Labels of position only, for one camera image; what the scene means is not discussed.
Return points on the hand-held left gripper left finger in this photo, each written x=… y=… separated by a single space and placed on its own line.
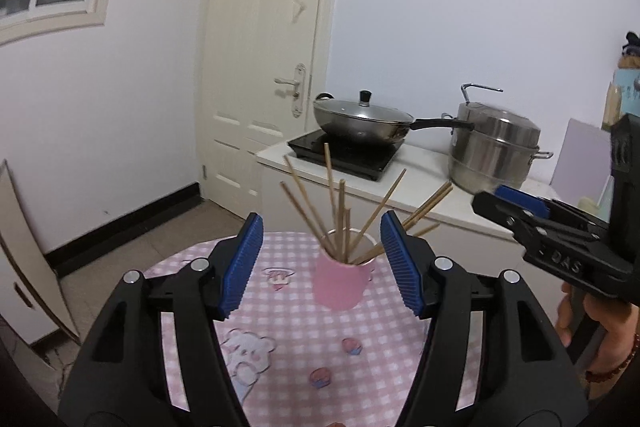
x=245 y=267

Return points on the stainless steel steamer pot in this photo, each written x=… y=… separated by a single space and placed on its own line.
x=495 y=147

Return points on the bunch of wooden chopsticks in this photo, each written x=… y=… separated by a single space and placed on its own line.
x=342 y=217

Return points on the person's right hand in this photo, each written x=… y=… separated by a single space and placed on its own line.
x=615 y=327

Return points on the pink checkered tablecloth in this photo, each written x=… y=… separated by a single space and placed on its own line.
x=300 y=332

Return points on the white door hook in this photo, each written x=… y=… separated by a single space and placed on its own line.
x=298 y=7

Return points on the cream panel door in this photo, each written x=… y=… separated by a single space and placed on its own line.
x=250 y=57

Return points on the person's right forearm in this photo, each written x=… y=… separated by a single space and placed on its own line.
x=605 y=389

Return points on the pale plastic board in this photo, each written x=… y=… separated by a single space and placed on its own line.
x=580 y=162

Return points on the white kitchen cabinet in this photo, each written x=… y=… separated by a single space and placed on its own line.
x=465 y=212

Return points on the glass lid with black knob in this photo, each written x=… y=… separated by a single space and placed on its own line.
x=360 y=109

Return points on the pink cup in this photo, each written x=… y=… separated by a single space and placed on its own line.
x=340 y=282

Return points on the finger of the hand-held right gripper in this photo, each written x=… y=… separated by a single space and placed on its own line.
x=495 y=209
x=520 y=199

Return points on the white leaning board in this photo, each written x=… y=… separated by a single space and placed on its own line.
x=25 y=282

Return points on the pale blue package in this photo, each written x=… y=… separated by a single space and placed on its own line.
x=625 y=97

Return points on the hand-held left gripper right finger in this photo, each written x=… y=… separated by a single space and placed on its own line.
x=400 y=267

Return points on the black induction cooker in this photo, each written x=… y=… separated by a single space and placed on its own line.
x=360 y=159

